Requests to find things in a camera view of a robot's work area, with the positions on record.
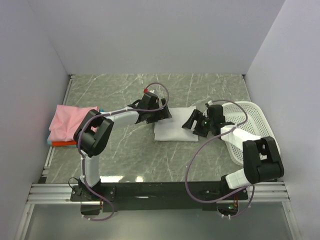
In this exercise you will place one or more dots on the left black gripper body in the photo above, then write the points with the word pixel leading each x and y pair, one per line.
pixel 153 116

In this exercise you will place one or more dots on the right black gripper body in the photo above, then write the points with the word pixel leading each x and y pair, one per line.
pixel 204 126

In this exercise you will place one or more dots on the white t shirt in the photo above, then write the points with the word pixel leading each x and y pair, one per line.
pixel 170 130

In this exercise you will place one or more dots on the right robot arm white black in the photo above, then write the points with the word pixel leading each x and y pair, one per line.
pixel 248 136

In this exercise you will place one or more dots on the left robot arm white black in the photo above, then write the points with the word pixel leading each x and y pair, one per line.
pixel 94 131

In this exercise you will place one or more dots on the white perforated plastic basket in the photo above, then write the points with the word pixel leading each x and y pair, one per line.
pixel 255 124

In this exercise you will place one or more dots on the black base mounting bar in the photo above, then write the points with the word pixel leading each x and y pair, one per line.
pixel 131 196

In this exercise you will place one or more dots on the pink folded t shirt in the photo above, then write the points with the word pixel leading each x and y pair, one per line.
pixel 67 122

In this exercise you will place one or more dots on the orange folded t shirt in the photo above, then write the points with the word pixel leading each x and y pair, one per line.
pixel 63 143

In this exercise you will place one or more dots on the teal folded t shirt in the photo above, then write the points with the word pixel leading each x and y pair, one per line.
pixel 48 141

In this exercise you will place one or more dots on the aluminium extrusion rail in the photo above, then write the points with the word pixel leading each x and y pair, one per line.
pixel 49 194

